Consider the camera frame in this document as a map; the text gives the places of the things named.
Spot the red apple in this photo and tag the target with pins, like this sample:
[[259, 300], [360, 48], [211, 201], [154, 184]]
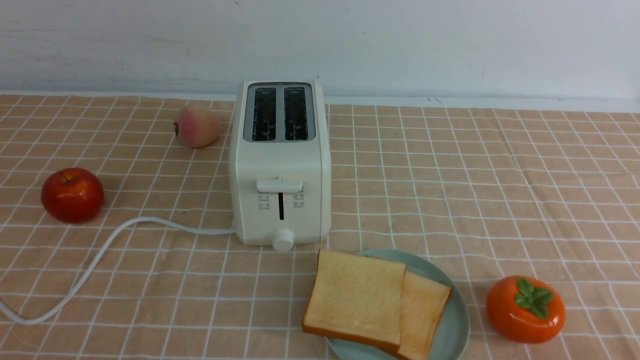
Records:
[[72, 195]]

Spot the white two-slot toaster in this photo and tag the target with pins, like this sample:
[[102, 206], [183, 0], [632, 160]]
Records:
[[279, 164]]

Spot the light green round plate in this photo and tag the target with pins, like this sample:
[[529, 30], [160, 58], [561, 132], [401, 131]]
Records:
[[453, 331]]

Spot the orange persimmon with green leaves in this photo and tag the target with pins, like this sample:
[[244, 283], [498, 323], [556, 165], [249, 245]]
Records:
[[525, 310]]

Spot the toasted bread slice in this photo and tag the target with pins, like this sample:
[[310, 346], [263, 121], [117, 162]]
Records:
[[356, 298], [423, 302]]

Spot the pink peach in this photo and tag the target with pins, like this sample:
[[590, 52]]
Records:
[[197, 127]]

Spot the beige checkered tablecloth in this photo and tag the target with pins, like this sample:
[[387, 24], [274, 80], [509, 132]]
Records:
[[483, 193]]

